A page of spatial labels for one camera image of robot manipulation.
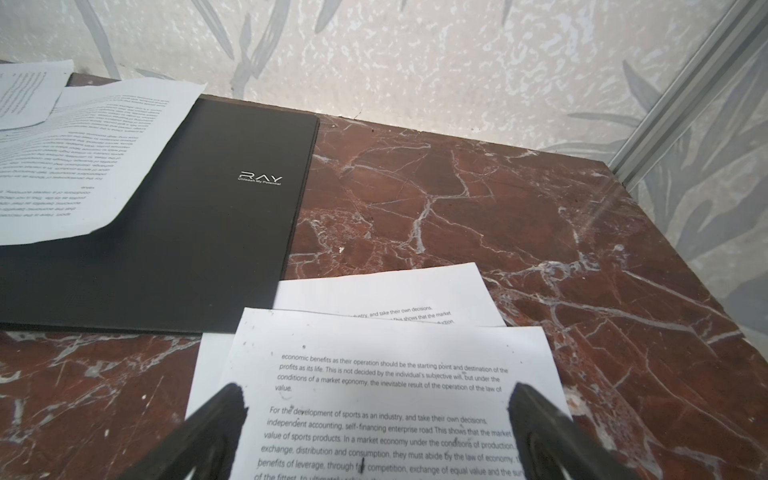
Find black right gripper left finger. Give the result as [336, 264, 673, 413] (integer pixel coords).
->
[120, 383, 248, 479]

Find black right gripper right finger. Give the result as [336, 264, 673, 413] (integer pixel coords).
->
[508, 383, 638, 480]

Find printed paper stack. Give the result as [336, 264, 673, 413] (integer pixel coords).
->
[222, 309, 567, 479]
[185, 262, 507, 419]

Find black file folder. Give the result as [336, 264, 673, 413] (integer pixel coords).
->
[1, 98, 319, 333]

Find printed paper beside folder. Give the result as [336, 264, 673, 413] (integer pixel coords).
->
[1, 78, 205, 246]

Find printed paper far left corner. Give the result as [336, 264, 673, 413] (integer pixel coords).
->
[1, 60, 74, 130]

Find aluminium frame rails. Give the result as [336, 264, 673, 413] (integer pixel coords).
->
[609, 0, 767, 190]

